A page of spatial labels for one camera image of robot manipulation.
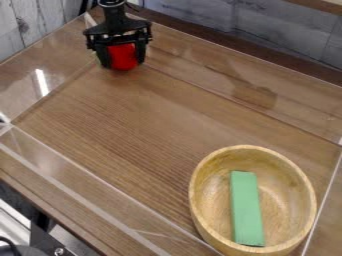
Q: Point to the red plush fruit green leaf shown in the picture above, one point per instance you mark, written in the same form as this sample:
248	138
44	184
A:
122	56

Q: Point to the green rectangular block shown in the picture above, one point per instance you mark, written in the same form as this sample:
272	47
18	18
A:
247	213

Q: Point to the black metal mount bracket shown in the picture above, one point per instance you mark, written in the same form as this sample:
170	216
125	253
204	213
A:
46	243

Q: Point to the clear acrylic tray enclosure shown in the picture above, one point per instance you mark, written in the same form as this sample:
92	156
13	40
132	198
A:
100	144

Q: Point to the round wooden bowl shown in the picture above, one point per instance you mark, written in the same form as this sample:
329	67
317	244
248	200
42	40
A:
287	195

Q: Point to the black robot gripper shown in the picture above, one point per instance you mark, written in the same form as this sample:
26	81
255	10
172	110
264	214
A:
118	30

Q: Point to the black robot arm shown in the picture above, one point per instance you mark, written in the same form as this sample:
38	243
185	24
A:
112	2

